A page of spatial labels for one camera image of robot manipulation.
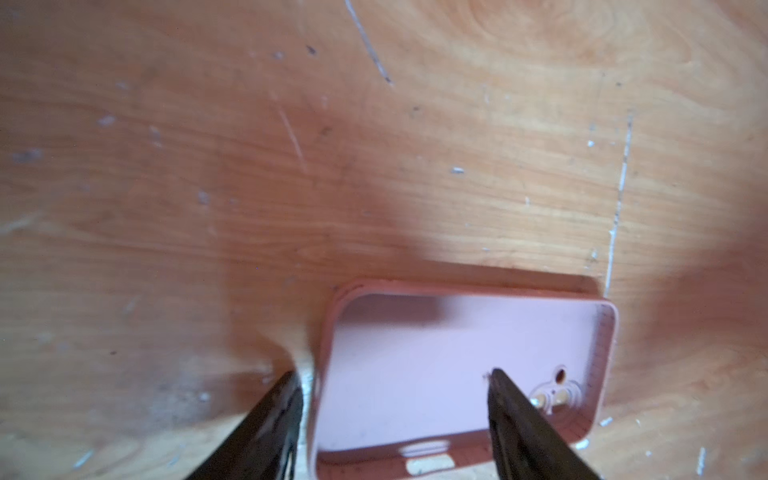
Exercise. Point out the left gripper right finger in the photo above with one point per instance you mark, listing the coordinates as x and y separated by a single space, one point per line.
524 444

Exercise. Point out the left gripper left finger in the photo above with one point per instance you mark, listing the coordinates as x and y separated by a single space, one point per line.
264 445

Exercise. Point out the pink phone case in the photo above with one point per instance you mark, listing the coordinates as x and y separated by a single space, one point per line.
403 371

